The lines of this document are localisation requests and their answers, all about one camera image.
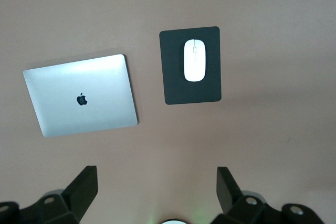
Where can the black mouse pad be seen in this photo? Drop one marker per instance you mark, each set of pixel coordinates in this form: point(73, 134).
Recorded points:
point(173, 82)

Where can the brown table cover mat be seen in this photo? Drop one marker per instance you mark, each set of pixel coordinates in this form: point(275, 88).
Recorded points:
point(262, 129)

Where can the silver laptop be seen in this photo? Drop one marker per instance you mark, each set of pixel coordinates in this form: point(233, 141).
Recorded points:
point(78, 82)

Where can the white computer mouse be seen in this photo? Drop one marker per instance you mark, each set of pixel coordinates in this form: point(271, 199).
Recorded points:
point(194, 64)

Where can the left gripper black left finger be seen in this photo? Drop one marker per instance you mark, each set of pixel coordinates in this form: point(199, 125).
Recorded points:
point(52, 208)

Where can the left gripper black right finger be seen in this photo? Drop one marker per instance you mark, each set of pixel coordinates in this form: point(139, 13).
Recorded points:
point(249, 211)

